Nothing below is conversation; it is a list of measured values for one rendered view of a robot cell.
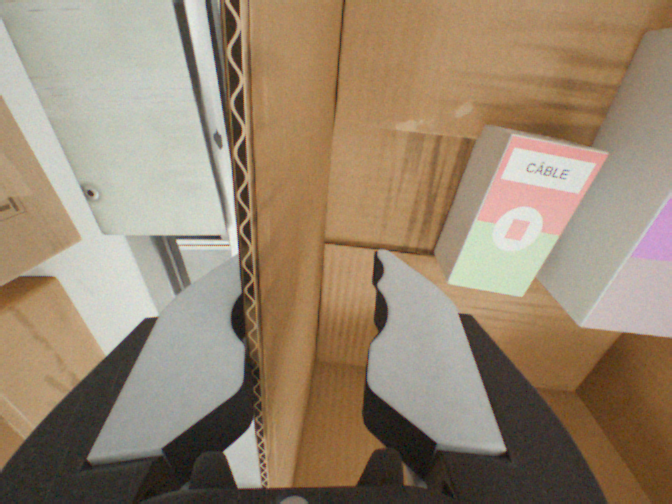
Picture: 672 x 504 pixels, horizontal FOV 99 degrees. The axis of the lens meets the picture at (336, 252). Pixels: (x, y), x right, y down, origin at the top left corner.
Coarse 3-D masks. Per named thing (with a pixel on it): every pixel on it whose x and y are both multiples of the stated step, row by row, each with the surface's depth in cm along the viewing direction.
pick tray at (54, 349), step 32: (0, 288) 28; (32, 288) 28; (0, 320) 25; (32, 320) 27; (64, 320) 31; (0, 352) 25; (32, 352) 27; (64, 352) 30; (96, 352) 34; (0, 384) 25; (32, 384) 27; (64, 384) 30; (0, 416) 25; (32, 416) 27; (0, 448) 42
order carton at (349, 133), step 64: (256, 0) 5; (320, 0) 10; (384, 0) 16; (448, 0) 16; (512, 0) 16; (576, 0) 16; (640, 0) 15; (256, 64) 5; (320, 64) 12; (384, 64) 18; (448, 64) 17; (512, 64) 17; (576, 64) 17; (256, 128) 5; (320, 128) 14; (384, 128) 19; (448, 128) 19; (512, 128) 19; (576, 128) 18; (256, 192) 6; (320, 192) 17; (384, 192) 22; (448, 192) 22; (256, 256) 6; (320, 256) 23; (256, 320) 7; (320, 320) 29; (512, 320) 27; (256, 384) 8; (320, 384) 29; (576, 384) 30; (640, 384) 25; (256, 448) 10; (320, 448) 24; (640, 448) 24
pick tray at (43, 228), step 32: (0, 96) 21; (0, 128) 21; (0, 160) 21; (32, 160) 23; (0, 192) 21; (32, 192) 23; (0, 224) 21; (32, 224) 23; (64, 224) 25; (0, 256) 21; (32, 256) 23
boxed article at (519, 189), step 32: (480, 160) 19; (512, 160) 16; (544, 160) 16; (576, 160) 16; (480, 192) 18; (512, 192) 17; (544, 192) 17; (576, 192) 17; (448, 224) 22; (480, 224) 18; (512, 224) 18; (544, 224) 18; (448, 256) 21; (480, 256) 19; (512, 256) 19; (544, 256) 19; (480, 288) 20; (512, 288) 20
